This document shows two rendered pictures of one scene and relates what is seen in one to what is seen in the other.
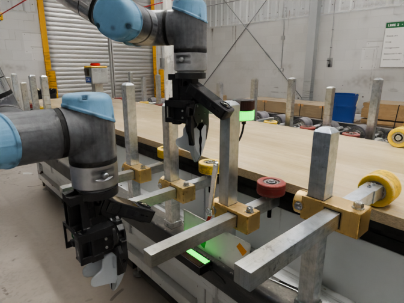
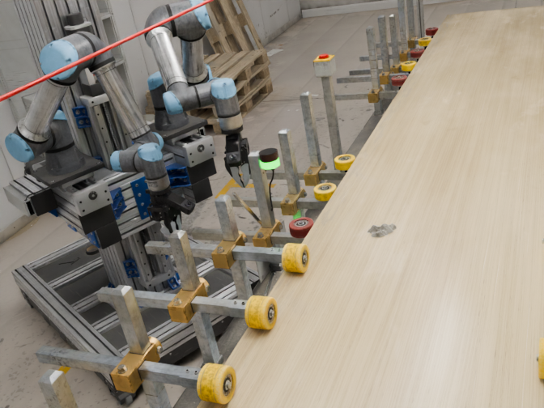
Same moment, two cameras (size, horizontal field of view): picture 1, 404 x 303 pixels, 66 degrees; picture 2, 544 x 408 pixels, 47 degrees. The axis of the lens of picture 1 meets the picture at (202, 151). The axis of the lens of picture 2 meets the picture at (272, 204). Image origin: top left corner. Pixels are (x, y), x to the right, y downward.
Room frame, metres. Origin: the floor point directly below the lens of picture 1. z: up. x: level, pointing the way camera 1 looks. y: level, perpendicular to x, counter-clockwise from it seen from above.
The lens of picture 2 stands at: (0.12, -1.81, 1.85)
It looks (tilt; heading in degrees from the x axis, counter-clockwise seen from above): 26 degrees down; 69
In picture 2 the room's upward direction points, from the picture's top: 11 degrees counter-clockwise
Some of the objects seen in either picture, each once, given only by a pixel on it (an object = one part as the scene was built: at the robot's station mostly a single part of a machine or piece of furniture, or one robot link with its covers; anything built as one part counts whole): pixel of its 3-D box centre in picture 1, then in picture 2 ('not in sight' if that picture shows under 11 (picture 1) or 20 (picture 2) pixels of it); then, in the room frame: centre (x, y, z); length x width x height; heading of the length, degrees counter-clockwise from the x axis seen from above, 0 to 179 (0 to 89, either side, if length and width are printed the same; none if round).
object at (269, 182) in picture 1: (270, 198); (303, 236); (0.82, -0.20, 0.85); 0.08 x 0.08 x 0.11
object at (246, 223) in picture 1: (234, 213); (269, 235); (0.75, -0.09, 0.85); 0.13 x 0.06 x 0.05; 42
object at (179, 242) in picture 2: not in sight; (197, 308); (0.39, -0.40, 0.90); 0.03 x 0.03 x 0.48; 42
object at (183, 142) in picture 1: (186, 143); (237, 173); (0.73, 0.04, 1.04); 0.06 x 0.03 x 0.09; 62
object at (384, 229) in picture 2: not in sight; (381, 227); (0.98, -0.41, 0.91); 0.09 x 0.07 x 0.02; 159
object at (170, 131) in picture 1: (171, 177); (294, 190); (0.95, 0.10, 0.87); 0.03 x 0.03 x 0.48; 42
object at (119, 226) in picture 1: (95, 219); (162, 202); (0.48, 0.18, 0.97); 0.09 x 0.08 x 0.12; 132
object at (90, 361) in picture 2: not in sight; (123, 366); (0.15, -0.57, 0.95); 0.50 x 0.04 x 0.04; 132
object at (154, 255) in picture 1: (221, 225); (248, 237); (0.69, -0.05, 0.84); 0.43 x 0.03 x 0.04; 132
